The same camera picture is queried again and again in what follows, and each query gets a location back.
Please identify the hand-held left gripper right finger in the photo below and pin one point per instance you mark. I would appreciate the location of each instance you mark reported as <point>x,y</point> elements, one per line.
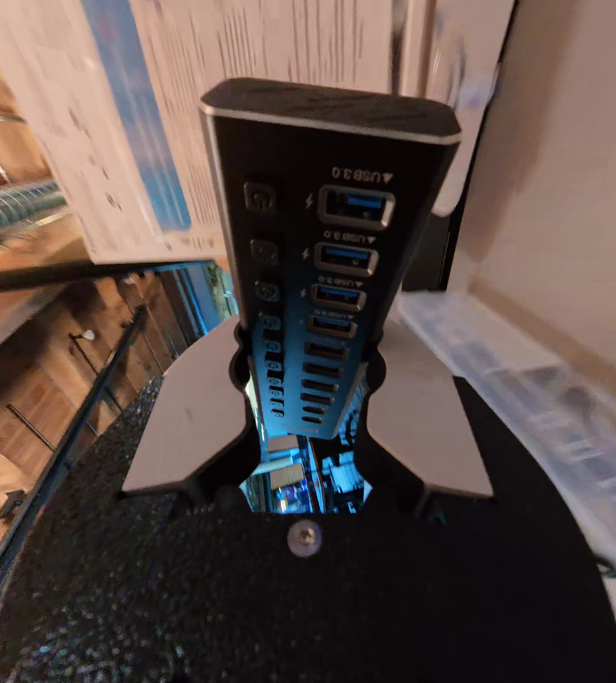
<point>425,421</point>

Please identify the clear plastic organizer box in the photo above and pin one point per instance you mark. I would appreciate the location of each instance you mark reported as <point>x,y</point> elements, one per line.
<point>526,405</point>

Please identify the white printed cardboard box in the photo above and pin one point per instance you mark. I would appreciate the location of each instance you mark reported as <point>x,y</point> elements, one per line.
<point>99,106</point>

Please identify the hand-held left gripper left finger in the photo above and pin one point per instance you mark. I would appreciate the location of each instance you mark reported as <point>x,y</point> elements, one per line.
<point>190,416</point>

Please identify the black multi-port hub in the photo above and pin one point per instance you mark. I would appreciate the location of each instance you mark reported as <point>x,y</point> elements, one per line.
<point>297,160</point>

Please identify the black object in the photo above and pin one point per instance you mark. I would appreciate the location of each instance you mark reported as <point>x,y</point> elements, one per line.
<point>428,256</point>

